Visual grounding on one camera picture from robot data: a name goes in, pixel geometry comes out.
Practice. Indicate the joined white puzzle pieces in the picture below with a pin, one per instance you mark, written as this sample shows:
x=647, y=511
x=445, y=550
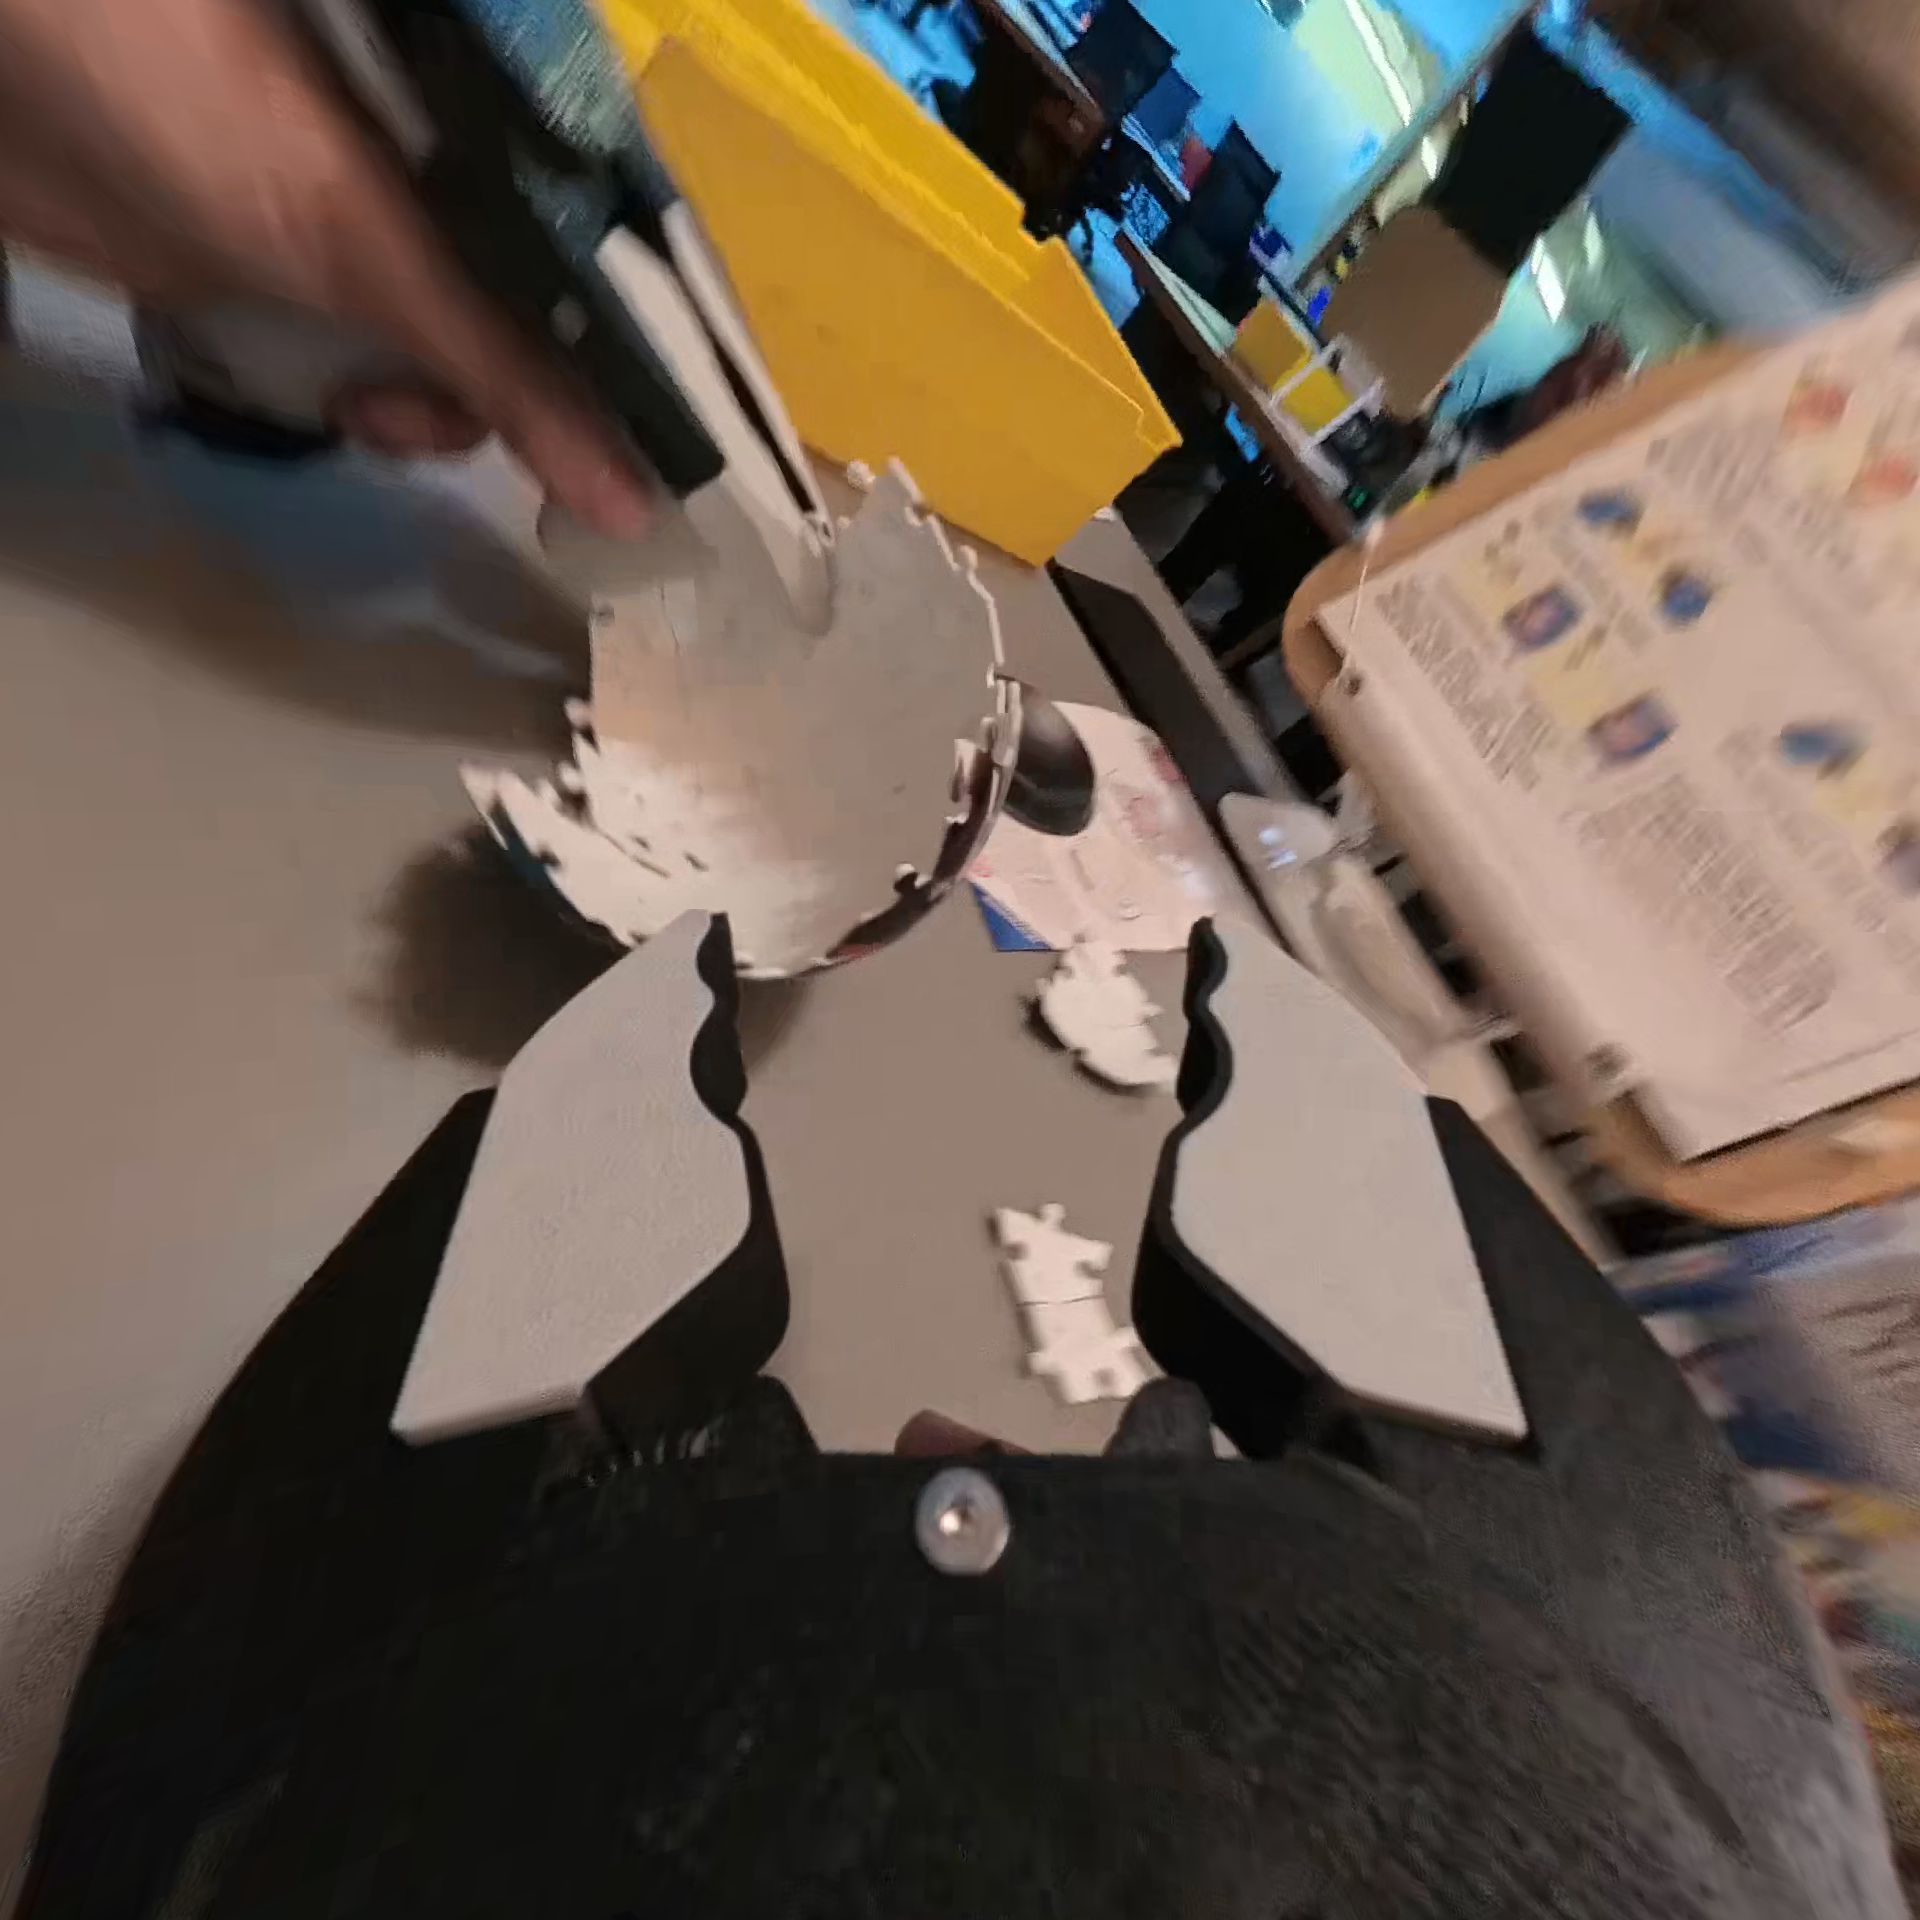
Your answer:
x=1065, y=1305

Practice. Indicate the brown cardboard box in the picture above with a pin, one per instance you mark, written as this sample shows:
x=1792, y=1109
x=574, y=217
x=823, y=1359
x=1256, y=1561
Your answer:
x=1409, y=315

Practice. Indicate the white puzzle ball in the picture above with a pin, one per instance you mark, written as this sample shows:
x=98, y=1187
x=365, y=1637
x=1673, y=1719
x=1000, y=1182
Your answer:
x=781, y=752

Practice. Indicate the single white puzzle piece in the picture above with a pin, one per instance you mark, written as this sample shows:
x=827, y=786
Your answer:
x=1103, y=1014

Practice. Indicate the small yellow bin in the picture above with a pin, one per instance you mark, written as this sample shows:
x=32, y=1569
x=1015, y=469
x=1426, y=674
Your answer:
x=1272, y=342
x=1319, y=396

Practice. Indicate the black monitor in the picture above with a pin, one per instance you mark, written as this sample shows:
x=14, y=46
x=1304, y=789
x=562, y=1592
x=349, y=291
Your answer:
x=1528, y=144

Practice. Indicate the black rounded object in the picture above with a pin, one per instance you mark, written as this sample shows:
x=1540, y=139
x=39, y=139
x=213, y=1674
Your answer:
x=1048, y=766

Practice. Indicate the printed instruction sheet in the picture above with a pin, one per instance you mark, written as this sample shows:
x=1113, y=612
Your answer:
x=1650, y=720

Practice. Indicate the clear plastic bag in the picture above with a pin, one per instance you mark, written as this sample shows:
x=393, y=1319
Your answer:
x=1335, y=901

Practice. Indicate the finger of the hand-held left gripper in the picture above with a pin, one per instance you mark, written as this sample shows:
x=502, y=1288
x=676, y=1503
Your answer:
x=704, y=391
x=692, y=249

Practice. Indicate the wooden tray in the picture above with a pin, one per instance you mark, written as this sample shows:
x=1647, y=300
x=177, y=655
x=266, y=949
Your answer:
x=1769, y=1184

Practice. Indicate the white printed round sheet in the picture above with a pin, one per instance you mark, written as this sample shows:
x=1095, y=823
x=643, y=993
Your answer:
x=1126, y=857

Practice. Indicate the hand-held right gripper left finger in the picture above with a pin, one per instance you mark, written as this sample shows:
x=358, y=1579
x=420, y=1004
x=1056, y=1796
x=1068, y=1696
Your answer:
x=586, y=1200

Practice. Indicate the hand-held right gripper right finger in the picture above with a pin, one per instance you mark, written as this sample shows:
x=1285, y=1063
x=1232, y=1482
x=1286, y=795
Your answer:
x=1319, y=1200

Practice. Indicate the colourful printed box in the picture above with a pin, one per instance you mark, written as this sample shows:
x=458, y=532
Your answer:
x=1829, y=1351

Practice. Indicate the person's left hand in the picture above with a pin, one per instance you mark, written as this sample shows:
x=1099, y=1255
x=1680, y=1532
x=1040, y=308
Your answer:
x=225, y=166

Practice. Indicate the yellow plastic bin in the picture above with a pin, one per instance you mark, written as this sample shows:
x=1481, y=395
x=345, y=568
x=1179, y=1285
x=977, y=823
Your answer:
x=900, y=329

